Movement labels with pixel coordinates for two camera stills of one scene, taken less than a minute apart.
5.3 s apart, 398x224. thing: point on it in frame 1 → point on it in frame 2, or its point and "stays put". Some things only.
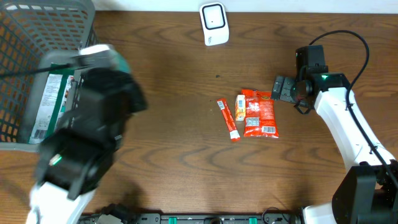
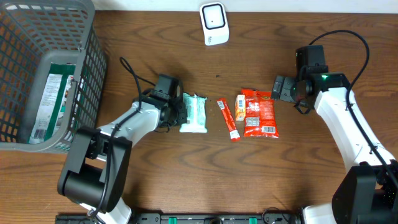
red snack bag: x=260 y=114 stays put
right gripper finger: x=277 y=88 stays put
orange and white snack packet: x=240 y=107 stays put
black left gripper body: x=128 y=100 → x=176 y=116
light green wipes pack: x=102 y=55 → x=195 y=107
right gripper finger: x=285 y=94 stays put
